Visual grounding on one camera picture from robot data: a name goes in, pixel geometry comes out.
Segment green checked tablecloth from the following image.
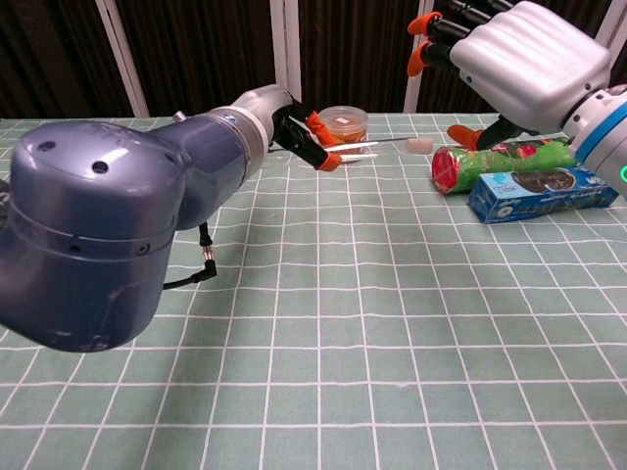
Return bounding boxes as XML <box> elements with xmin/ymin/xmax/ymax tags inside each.
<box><xmin>0</xmin><ymin>111</ymin><xmax>627</xmax><ymax>470</ymax></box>

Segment transparent glass test tube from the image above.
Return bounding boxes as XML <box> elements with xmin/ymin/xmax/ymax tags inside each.
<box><xmin>320</xmin><ymin>137</ymin><xmax>410</xmax><ymax>163</ymax></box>

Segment blue cookie box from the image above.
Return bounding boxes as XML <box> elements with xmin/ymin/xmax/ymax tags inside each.
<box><xmin>467</xmin><ymin>164</ymin><xmax>621</xmax><ymax>225</ymax></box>

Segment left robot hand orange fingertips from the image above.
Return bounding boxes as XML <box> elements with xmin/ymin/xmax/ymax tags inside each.
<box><xmin>271</xmin><ymin>100</ymin><xmax>342</xmax><ymax>172</ymax></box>

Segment green chips can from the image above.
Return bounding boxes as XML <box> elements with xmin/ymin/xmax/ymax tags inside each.
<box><xmin>430</xmin><ymin>138</ymin><xmax>577</xmax><ymax>196</ymax></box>

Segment white frame post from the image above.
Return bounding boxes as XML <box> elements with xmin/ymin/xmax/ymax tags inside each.
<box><xmin>404</xmin><ymin>0</ymin><xmax>435</xmax><ymax>113</ymax></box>
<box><xmin>95</xmin><ymin>0</ymin><xmax>148</xmax><ymax>118</ymax></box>
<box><xmin>595</xmin><ymin>0</ymin><xmax>627</xmax><ymax>50</ymax></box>
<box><xmin>269</xmin><ymin>0</ymin><xmax>303</xmax><ymax>107</ymax></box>

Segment clear jar with orange contents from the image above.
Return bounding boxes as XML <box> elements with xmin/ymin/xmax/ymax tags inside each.
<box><xmin>317</xmin><ymin>104</ymin><xmax>369</xmax><ymax>165</ymax></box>

